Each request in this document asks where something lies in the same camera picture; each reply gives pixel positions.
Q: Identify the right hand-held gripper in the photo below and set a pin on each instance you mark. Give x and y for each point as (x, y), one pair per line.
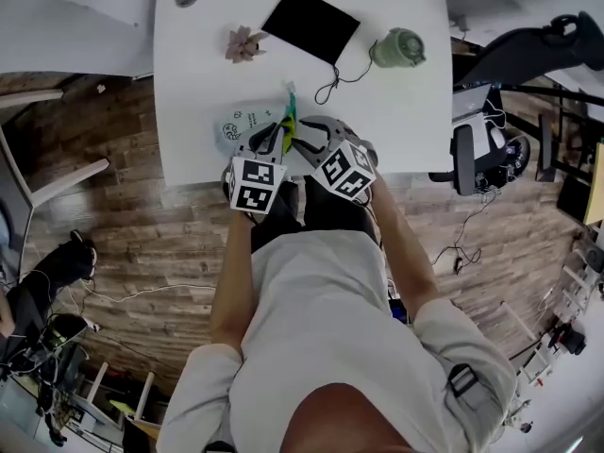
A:
(347, 170)

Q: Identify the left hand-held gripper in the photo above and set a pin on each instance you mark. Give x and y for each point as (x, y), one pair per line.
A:
(255, 184)

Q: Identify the clear plastic pencil pouch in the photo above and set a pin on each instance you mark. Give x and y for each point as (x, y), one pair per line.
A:
(245, 121)

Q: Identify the person's right forearm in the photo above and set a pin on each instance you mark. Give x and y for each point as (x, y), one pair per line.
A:
(406, 253)

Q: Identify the person's left forearm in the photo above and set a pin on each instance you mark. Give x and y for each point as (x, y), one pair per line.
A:
(231, 286)

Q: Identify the person's black trousers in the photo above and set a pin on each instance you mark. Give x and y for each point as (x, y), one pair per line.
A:
(330, 210)

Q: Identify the small pink succulent plant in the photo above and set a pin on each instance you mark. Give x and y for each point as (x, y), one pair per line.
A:
(243, 45)

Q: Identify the green lidded bottle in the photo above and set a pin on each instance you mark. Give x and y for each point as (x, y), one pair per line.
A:
(398, 47)

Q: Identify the grey laptop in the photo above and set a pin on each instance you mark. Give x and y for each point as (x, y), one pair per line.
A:
(469, 102)

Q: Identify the person's white shirt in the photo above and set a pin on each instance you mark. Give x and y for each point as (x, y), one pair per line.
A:
(330, 309)

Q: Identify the white computer mouse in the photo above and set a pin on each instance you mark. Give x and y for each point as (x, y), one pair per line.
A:
(498, 139)

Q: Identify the black equipment bundle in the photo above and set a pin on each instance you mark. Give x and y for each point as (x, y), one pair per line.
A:
(519, 154)

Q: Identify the black office chair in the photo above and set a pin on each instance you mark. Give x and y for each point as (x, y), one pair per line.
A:
(509, 50)

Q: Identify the whiteboard on black stand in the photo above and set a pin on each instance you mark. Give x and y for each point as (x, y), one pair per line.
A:
(546, 149)

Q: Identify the black box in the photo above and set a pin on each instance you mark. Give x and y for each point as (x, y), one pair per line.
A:
(573, 198)

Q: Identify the yellow table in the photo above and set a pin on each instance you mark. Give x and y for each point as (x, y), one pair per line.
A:
(597, 191)

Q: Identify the person's chin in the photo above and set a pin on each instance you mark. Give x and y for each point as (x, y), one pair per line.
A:
(349, 423)

